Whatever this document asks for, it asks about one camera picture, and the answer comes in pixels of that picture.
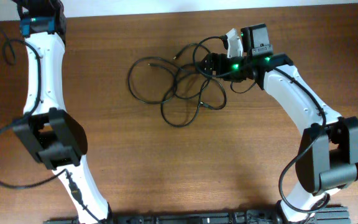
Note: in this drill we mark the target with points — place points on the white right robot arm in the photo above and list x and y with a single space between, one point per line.
327 159

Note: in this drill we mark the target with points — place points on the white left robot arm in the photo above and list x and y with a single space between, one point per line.
50 135

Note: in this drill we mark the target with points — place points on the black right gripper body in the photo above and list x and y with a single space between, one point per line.
229 68

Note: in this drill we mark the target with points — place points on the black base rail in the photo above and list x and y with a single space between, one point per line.
197 217

